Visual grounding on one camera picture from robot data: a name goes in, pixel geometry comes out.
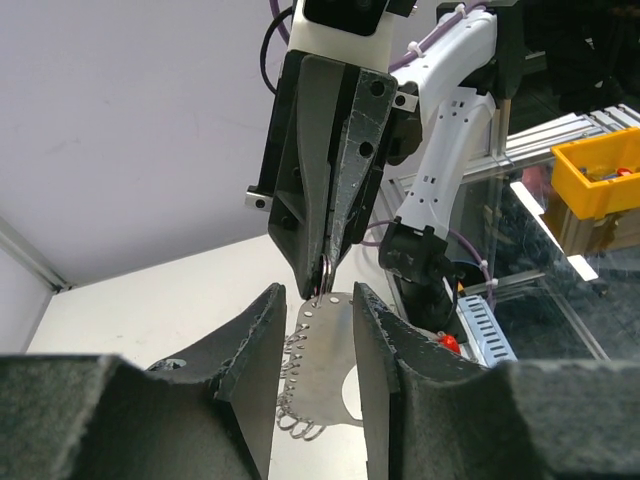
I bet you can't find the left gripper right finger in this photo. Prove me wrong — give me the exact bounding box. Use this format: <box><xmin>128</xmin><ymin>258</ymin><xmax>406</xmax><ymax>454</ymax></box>
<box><xmin>353</xmin><ymin>283</ymin><xmax>639</xmax><ymax>479</ymax></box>

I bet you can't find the slotted cable duct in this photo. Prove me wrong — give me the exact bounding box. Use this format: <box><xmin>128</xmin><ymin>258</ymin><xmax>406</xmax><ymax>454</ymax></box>
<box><xmin>457</xmin><ymin>295</ymin><xmax>517</xmax><ymax>368</ymax></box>

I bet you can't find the red handled metal keyring holder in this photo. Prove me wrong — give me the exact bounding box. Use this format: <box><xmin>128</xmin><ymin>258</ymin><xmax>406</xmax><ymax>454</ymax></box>
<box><xmin>276</xmin><ymin>256</ymin><xmax>362</xmax><ymax>442</ymax></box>

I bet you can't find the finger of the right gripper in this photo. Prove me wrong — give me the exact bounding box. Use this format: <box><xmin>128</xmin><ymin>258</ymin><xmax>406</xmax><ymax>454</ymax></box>
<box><xmin>324</xmin><ymin>69</ymin><xmax>397</xmax><ymax>271</ymax></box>
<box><xmin>296</xmin><ymin>54</ymin><xmax>344</xmax><ymax>299</ymax></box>

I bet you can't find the left aluminium frame post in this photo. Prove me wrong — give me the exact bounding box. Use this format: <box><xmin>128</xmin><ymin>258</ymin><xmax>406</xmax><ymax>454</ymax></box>
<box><xmin>0</xmin><ymin>218</ymin><xmax>74</xmax><ymax>293</ymax></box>

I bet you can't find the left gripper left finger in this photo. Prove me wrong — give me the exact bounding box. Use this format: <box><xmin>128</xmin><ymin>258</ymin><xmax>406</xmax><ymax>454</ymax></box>
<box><xmin>1</xmin><ymin>283</ymin><xmax>286</xmax><ymax>479</ymax></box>

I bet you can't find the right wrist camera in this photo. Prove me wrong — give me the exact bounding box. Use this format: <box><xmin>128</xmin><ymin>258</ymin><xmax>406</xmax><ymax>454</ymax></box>
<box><xmin>282</xmin><ymin>1</ymin><xmax>415</xmax><ymax>73</ymax></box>

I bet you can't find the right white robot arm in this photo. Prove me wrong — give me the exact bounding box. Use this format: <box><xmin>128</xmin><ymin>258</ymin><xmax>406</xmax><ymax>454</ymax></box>
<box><xmin>269</xmin><ymin>1</ymin><xmax>518</xmax><ymax>328</ymax></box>

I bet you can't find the yellow parts bin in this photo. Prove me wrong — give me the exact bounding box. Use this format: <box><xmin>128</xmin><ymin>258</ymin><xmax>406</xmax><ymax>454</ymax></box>
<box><xmin>551</xmin><ymin>128</ymin><xmax>639</xmax><ymax>220</ymax></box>

